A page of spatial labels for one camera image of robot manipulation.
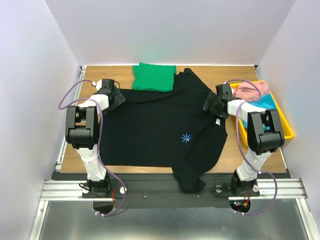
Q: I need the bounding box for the black t shirt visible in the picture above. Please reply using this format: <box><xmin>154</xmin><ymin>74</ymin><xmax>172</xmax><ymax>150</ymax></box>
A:
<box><xmin>99</xmin><ymin>68</ymin><xmax>228</xmax><ymax>193</ymax></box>

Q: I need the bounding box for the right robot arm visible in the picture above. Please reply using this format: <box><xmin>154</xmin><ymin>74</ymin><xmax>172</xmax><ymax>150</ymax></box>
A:
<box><xmin>203</xmin><ymin>83</ymin><xmax>285</xmax><ymax>196</ymax></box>

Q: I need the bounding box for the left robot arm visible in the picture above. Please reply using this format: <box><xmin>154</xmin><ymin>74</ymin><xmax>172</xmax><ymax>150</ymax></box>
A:
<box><xmin>58</xmin><ymin>79</ymin><xmax>126</xmax><ymax>198</ymax></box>

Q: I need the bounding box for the pink t shirt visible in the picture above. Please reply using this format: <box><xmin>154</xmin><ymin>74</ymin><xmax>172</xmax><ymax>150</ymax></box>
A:
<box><xmin>233</xmin><ymin>81</ymin><xmax>271</xmax><ymax>102</ymax></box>

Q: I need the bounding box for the folded green t shirt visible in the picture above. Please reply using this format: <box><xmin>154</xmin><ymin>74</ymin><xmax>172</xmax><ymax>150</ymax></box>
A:
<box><xmin>131</xmin><ymin>62</ymin><xmax>176</xmax><ymax>93</ymax></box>

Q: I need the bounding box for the teal t shirt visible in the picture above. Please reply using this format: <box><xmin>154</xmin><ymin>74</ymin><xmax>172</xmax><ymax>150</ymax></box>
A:
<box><xmin>250</xmin><ymin>93</ymin><xmax>277</xmax><ymax>110</ymax></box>

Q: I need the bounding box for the yellow plastic bin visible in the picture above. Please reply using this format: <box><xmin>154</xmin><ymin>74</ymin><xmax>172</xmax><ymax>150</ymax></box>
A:
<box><xmin>230</xmin><ymin>80</ymin><xmax>294</xmax><ymax>140</ymax></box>

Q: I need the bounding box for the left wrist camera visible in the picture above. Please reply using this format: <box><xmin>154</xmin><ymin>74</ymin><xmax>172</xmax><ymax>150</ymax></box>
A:
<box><xmin>91</xmin><ymin>79</ymin><xmax>102</xmax><ymax>91</ymax></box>

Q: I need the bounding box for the aluminium side rail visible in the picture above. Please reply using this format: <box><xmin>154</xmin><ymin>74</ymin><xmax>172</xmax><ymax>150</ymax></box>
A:
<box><xmin>54</xmin><ymin>65</ymin><xmax>87</xmax><ymax>174</ymax></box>

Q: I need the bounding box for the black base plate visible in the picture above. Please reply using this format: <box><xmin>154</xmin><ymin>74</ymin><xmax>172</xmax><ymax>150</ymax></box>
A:
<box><xmin>79</xmin><ymin>173</ymin><xmax>260</xmax><ymax>214</ymax></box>

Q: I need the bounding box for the aluminium front rail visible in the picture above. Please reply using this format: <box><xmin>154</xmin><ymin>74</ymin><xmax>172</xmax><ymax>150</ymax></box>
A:
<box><xmin>40</xmin><ymin>179</ymin><xmax>308</xmax><ymax>202</ymax></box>

